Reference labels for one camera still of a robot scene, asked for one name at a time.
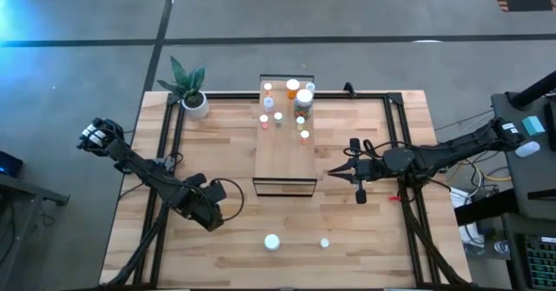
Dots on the pale green pill bottle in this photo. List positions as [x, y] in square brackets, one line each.
[278, 116]

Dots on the wooden shelf black metal frame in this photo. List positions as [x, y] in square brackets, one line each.
[284, 160]

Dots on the dark grey lower desk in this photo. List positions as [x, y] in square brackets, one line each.
[512, 239]

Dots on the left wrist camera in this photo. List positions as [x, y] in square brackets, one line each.
[217, 192]

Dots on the white power strip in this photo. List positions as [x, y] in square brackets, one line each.
[459, 196]

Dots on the black pole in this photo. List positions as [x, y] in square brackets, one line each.
[534, 92]

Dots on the teal box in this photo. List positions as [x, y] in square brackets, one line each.
[533, 126]

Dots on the small black camera mount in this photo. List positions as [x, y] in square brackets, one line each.
[348, 89]

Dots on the green plant in white pot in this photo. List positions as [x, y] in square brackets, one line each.
[195, 106]

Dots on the yellow bottle red yellow pills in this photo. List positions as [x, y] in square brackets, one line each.
[268, 86]

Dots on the grey metal stand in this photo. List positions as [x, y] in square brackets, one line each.
[30, 191]

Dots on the white cup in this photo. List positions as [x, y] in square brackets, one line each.
[527, 149]

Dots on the multivitamin gummies bottle green label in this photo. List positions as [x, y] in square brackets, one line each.
[304, 96]

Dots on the clear bottle ribbed cap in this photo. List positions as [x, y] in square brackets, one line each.
[269, 102]

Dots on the orange pill bottle white cap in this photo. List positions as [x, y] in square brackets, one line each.
[293, 84]

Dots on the black keyboard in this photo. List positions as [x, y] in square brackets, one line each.
[540, 262]

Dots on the clear bottle pink contents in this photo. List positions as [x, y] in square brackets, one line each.
[310, 86]

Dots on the small white-capped pill bottle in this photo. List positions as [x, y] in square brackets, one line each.
[325, 242]

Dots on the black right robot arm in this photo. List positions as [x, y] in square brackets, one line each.
[456, 150]

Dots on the pink pill bottle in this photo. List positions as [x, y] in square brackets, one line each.
[263, 118]

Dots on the small red clip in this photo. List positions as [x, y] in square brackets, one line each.
[394, 198]

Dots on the white aspirin bottle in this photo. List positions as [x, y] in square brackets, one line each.
[272, 241]

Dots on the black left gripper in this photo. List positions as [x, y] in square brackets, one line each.
[197, 206]

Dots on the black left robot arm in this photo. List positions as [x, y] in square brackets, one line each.
[139, 169]

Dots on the black box blue light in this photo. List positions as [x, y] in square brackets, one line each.
[11, 163]

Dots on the small orange-red pill bottle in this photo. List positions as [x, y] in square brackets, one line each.
[305, 134]

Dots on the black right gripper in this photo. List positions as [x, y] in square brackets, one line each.
[369, 169]

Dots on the yellow-green pill bottle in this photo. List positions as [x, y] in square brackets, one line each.
[300, 120]

